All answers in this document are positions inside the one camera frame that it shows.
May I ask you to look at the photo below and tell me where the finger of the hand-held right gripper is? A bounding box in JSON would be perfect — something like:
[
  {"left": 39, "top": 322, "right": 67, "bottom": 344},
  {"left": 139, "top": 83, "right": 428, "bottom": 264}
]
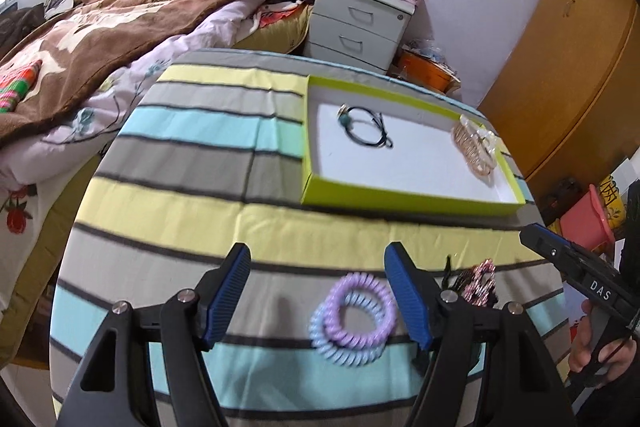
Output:
[{"left": 519, "top": 223, "right": 581, "bottom": 275}]

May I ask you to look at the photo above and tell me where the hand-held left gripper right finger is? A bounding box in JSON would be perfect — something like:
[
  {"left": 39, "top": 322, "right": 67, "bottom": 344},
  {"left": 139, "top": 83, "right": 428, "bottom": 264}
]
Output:
[{"left": 384, "top": 242, "right": 581, "bottom": 427}]

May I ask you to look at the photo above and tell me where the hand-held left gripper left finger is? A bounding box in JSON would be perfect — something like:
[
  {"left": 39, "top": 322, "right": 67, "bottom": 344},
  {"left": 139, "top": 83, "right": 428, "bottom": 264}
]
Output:
[{"left": 52, "top": 243, "right": 252, "bottom": 427}]

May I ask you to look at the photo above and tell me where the purple spiral hair tie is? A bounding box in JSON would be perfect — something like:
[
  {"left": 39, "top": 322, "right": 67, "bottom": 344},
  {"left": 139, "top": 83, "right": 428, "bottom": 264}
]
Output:
[{"left": 322, "top": 273, "right": 396, "bottom": 333}]

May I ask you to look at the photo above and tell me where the pink rhinestone hair clip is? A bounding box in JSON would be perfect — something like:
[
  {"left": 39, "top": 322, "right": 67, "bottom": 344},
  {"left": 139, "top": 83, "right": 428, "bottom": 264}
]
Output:
[{"left": 462, "top": 260, "right": 497, "bottom": 308}]

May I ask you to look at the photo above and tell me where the blue spiral hair tie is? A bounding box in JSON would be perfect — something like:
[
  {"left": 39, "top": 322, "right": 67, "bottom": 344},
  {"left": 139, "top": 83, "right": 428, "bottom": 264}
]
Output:
[{"left": 309, "top": 292, "right": 388, "bottom": 362}]

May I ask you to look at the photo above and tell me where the green rimmed white box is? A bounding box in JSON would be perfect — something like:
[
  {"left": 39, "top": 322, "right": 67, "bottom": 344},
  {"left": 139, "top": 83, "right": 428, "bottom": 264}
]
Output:
[{"left": 300, "top": 75, "right": 527, "bottom": 218}]

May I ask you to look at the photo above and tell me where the clear bag of gold jewelry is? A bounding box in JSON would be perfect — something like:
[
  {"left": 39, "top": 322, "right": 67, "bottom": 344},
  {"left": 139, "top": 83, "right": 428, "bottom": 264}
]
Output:
[{"left": 451, "top": 116, "right": 499, "bottom": 178}]

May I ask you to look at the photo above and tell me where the person's right hand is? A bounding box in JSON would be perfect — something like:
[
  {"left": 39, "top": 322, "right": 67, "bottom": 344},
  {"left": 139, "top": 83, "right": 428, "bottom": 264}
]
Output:
[{"left": 569, "top": 299, "right": 637, "bottom": 375}]

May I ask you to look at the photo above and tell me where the pink plastic bucket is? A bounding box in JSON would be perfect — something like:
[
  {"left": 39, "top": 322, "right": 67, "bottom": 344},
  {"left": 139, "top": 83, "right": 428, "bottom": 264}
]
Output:
[{"left": 559, "top": 184, "right": 618, "bottom": 255}]

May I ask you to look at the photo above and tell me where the yellow printed package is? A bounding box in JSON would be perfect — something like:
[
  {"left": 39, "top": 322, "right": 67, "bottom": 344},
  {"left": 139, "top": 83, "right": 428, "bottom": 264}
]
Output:
[{"left": 597, "top": 174, "right": 628, "bottom": 230}]

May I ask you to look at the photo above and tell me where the striped tablecloth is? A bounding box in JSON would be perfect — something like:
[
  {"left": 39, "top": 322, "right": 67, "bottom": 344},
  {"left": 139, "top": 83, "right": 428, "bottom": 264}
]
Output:
[{"left": 50, "top": 48, "right": 568, "bottom": 427}]

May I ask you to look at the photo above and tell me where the orange plastic basin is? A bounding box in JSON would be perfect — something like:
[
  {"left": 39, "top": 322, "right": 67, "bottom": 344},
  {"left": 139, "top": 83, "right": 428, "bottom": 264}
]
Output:
[{"left": 397, "top": 49, "right": 461, "bottom": 94}]

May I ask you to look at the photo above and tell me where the white red flower bed sheet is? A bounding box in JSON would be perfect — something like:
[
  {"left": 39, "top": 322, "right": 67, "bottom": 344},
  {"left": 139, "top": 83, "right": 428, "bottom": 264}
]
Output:
[{"left": 0, "top": 147, "right": 101, "bottom": 308}]

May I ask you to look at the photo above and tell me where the pile of clear plastic bags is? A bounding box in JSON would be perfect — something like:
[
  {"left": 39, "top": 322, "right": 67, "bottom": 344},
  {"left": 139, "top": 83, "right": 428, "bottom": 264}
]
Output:
[{"left": 402, "top": 39, "right": 451, "bottom": 68}]

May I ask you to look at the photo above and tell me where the white floral quilt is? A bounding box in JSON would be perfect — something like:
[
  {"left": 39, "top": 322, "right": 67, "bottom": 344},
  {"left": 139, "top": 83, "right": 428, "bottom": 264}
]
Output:
[{"left": 0, "top": 0, "right": 263, "bottom": 188}]

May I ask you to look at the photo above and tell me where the grey three drawer nightstand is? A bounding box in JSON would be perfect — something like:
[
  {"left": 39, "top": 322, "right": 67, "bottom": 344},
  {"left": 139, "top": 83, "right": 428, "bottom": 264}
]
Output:
[{"left": 302, "top": 0, "right": 417, "bottom": 75}]

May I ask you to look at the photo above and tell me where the brown patterned blanket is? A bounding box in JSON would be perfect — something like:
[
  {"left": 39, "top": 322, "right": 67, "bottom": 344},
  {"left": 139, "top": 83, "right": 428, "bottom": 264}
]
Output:
[{"left": 0, "top": 0, "right": 293, "bottom": 148}]

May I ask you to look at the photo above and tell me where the red white printed cloth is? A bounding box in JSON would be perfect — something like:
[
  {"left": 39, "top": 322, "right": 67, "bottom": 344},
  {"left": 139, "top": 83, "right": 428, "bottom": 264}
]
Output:
[{"left": 250, "top": 2, "right": 302, "bottom": 28}]

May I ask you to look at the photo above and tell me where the red green plaid cloth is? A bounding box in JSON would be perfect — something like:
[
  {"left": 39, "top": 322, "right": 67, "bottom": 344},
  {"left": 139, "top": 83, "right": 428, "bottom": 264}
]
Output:
[{"left": 0, "top": 59, "right": 42, "bottom": 114}]

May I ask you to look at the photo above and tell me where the dark brown jacket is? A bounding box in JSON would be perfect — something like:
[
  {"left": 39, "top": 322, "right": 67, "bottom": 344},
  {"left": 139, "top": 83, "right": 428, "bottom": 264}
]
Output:
[{"left": 0, "top": 6, "right": 47, "bottom": 48}]

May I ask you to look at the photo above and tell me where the black cord bead bracelet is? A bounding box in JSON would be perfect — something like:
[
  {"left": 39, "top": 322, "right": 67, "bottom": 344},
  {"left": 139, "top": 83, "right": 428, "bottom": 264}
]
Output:
[{"left": 339, "top": 105, "right": 394, "bottom": 150}]

